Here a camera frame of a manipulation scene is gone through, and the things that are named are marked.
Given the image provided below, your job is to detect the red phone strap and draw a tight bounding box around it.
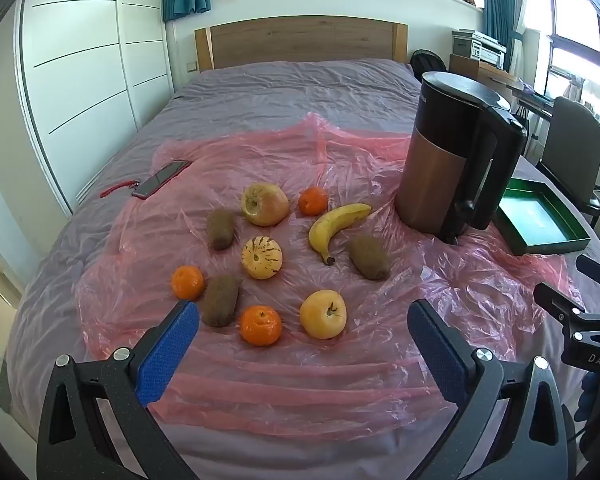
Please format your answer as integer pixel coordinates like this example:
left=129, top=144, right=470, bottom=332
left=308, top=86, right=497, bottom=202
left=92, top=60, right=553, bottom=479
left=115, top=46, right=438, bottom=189
left=100, top=180, right=140, bottom=198

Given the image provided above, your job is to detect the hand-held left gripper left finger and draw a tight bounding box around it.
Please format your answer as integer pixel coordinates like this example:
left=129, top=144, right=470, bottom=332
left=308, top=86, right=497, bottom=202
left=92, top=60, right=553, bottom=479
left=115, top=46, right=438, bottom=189
left=36, top=300, right=201, bottom=480

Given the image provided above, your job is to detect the window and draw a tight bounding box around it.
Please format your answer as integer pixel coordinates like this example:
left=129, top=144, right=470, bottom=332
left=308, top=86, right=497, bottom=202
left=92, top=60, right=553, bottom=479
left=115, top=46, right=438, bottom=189
left=522, top=0, right=600, bottom=126

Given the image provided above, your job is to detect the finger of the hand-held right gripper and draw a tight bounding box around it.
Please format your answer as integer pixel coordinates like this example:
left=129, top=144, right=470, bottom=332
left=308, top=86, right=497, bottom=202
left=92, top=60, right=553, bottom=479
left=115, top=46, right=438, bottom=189
left=576, top=255, right=600, bottom=288
left=533, top=282, right=600, bottom=341

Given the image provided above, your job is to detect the black and steel kettle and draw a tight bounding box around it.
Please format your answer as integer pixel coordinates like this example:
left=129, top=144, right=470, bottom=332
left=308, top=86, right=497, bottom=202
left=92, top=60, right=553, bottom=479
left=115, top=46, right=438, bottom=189
left=394, top=71, right=529, bottom=245

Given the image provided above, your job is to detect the reddish yellow apple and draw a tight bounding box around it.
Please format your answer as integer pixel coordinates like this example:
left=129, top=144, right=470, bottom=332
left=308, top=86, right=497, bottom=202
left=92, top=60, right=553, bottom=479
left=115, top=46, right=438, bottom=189
left=241, top=182, right=290, bottom=227

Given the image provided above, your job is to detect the wooden headboard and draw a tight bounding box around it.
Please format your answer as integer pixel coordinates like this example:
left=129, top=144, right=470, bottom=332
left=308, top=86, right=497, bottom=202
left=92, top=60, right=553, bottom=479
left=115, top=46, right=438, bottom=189
left=195, top=16, right=409, bottom=72

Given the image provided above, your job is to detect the person's right hand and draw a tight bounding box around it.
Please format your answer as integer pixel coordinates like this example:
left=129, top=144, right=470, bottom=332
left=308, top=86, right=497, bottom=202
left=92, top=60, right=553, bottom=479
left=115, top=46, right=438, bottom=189
left=574, top=374, right=600, bottom=423

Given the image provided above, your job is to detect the kiwi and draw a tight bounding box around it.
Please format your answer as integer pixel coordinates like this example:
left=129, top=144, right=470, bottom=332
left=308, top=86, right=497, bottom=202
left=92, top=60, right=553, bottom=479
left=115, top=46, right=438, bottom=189
left=201, top=274, right=241, bottom=328
left=349, top=235, right=392, bottom=281
left=207, top=209, right=236, bottom=251

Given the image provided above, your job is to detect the white wardrobe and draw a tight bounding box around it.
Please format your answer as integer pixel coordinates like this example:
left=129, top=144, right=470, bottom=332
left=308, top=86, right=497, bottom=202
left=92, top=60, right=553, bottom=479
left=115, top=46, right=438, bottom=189
left=15, top=0, right=173, bottom=216

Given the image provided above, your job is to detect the smartphone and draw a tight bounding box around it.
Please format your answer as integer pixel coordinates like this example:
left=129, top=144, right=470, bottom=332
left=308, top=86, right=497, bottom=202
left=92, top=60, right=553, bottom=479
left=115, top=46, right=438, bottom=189
left=131, top=160, right=193, bottom=200

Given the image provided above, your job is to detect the green tray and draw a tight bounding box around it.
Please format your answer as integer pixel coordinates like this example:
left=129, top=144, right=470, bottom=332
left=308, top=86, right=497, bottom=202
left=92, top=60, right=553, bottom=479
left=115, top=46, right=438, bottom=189
left=494, top=176, right=592, bottom=256

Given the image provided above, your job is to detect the pink plastic sheet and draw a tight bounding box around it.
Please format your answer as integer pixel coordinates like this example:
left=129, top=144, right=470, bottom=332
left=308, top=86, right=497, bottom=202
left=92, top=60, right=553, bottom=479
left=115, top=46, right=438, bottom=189
left=75, top=112, right=588, bottom=436

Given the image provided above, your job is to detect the banana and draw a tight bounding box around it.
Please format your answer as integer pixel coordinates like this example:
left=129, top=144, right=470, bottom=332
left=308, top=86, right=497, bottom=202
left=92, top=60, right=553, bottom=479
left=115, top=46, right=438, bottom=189
left=308, top=203, right=372, bottom=266

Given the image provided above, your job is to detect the white printer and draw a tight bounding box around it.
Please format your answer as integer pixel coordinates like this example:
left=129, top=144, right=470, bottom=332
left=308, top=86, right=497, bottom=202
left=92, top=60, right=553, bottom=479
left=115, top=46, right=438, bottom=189
left=452, top=30, right=508, bottom=68

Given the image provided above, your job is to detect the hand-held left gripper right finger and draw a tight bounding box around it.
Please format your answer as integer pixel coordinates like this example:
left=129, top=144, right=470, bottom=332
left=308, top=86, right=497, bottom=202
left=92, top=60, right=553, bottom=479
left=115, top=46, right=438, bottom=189
left=407, top=299, right=578, bottom=480

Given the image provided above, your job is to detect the tangerine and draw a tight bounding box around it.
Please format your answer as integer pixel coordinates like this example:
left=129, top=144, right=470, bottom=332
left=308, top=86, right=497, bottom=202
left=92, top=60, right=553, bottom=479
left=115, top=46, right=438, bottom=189
left=239, top=305, right=283, bottom=347
left=171, top=265, right=205, bottom=301
left=298, top=186, right=329, bottom=217

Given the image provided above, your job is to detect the wooden dresser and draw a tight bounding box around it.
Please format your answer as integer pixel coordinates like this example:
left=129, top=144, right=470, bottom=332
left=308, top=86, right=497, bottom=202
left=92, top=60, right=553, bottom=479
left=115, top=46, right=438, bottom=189
left=449, top=54, right=518, bottom=92

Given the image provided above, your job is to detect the small striped yellow melon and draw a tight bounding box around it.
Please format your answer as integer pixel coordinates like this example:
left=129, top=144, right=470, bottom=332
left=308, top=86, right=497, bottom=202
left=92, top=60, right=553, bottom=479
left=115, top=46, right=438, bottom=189
left=241, top=236, right=284, bottom=280

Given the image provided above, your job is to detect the grey chair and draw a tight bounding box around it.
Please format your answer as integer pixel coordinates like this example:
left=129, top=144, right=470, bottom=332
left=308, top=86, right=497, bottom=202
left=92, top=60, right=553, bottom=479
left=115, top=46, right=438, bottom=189
left=536, top=96, right=600, bottom=231

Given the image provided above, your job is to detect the glass desk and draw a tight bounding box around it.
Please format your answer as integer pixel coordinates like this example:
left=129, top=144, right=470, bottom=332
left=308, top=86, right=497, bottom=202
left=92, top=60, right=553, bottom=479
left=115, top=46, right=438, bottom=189
left=510, top=80, right=556, bottom=111

